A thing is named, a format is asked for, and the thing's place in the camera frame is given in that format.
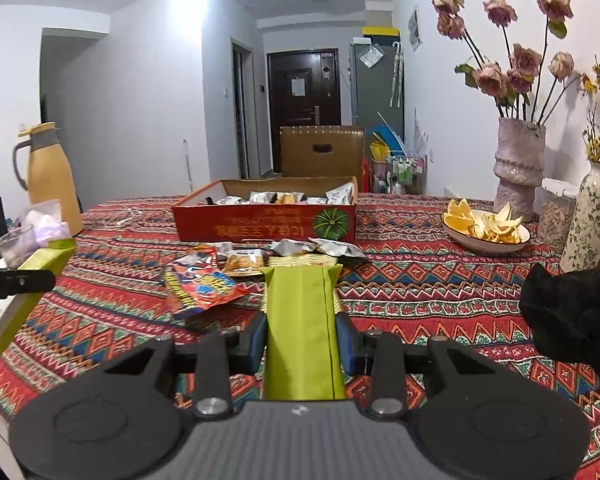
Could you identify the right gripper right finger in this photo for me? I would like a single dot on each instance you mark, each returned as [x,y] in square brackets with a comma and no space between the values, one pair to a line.
[377,352]

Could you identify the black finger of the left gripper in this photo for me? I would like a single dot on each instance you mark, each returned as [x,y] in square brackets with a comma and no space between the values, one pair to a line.
[15,282]

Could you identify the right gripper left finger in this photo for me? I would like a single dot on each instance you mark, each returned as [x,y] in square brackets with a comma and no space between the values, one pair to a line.
[233,351]

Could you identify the green snack bar packet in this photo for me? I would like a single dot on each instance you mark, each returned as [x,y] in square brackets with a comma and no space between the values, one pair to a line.
[302,361]

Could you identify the white printed snack packet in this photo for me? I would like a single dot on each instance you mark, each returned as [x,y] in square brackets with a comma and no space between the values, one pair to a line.
[341,195]

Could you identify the white green snack packet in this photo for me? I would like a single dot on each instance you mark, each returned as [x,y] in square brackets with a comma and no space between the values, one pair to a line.
[14,310]

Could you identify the glass cup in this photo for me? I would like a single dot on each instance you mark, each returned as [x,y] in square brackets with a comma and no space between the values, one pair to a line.
[17,245]

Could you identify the red colourful snack bag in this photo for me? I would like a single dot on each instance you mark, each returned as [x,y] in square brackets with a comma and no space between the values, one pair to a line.
[194,283]

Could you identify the clear orange cracker packet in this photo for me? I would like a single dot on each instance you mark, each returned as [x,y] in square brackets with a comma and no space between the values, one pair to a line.
[241,263]

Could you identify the patterned red tablecloth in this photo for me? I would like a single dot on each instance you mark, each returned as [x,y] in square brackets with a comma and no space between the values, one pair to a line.
[413,281]

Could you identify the clear snack packet right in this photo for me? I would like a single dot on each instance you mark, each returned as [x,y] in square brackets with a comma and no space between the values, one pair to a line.
[337,248]

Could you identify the yellow thermos jug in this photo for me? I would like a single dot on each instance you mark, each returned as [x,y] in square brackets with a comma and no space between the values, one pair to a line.
[49,175]

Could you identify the red cardboard box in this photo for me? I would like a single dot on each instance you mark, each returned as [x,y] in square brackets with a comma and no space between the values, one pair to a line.
[277,208]

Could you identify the white packet in box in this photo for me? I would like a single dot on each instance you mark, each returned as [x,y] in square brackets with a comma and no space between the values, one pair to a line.
[230,201]

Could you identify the bowl of orange peels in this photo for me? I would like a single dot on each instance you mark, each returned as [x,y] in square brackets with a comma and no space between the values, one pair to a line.
[492,233]

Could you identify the storage rack with items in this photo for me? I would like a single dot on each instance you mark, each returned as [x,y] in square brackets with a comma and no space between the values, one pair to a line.
[392,170]

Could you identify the brown cardboard chair back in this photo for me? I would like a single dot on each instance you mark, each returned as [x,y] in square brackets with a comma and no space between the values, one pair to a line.
[322,151]

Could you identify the black cloth sleeve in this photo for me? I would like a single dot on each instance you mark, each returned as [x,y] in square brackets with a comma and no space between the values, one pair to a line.
[563,313]

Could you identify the pink ribbed vase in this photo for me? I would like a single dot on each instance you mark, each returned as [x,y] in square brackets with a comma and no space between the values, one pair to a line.
[519,165]

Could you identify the floral white vase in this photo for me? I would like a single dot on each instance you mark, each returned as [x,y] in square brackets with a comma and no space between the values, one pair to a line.
[582,248]

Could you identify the dark entrance door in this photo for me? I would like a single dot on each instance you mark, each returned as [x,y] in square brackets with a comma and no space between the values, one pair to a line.
[303,90]

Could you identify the grey refrigerator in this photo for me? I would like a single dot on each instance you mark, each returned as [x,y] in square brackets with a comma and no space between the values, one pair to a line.
[372,103]

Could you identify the dried pink roses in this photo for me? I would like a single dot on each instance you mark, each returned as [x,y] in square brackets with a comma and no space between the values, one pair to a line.
[530,83]

